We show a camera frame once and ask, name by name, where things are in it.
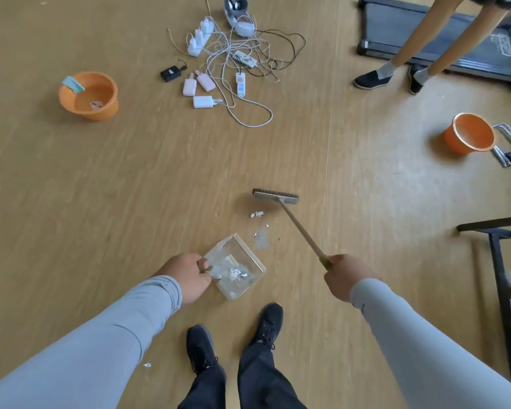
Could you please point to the white charger brick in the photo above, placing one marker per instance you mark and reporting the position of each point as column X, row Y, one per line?
column 202, row 102

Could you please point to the white power strip with plugs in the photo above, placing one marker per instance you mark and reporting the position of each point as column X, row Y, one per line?
column 196, row 46

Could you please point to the grey white neck massager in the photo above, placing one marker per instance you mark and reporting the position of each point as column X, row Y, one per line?
column 245, row 27

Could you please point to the black right shoe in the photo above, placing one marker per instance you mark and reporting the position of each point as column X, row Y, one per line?
column 268, row 323

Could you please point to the person's right hand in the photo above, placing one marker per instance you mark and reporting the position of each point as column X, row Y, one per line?
column 345, row 276

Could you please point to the black left shoe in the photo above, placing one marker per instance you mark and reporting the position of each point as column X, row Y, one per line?
column 200, row 349

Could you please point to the small white grey power strip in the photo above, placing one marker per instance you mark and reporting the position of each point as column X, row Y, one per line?
column 245, row 58

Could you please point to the black shoe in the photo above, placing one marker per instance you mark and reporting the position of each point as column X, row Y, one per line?
column 200, row 349
column 268, row 323

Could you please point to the narrow white power strip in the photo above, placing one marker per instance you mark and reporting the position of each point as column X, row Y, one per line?
column 240, row 84

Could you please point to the person's right leg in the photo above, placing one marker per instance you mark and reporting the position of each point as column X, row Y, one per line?
column 264, row 379

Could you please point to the small pink white packet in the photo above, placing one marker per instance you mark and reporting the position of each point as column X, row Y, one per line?
column 96, row 105

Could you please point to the person's left hand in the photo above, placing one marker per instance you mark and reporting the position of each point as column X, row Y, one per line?
column 187, row 276

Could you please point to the black power adapter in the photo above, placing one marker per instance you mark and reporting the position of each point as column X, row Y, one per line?
column 170, row 74

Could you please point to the person's left forearm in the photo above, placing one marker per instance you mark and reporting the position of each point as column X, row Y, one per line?
column 89, row 353

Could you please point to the black treadmill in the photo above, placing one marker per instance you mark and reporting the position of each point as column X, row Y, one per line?
column 387, row 25

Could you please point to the orange plastic basin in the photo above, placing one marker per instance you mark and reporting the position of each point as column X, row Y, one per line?
column 85, row 114
column 451, row 142

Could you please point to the black padded bench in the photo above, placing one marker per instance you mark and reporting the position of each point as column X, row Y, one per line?
column 498, row 272

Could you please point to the person's left leg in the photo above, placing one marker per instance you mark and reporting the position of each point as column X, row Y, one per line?
column 204, row 389

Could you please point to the clear plastic dustpan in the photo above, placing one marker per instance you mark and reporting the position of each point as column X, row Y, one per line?
column 238, row 291

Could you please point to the teal folded cloth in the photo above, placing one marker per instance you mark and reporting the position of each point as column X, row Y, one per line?
column 72, row 84

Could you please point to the person's leg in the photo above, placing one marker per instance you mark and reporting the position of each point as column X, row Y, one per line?
column 204, row 389
column 264, row 379

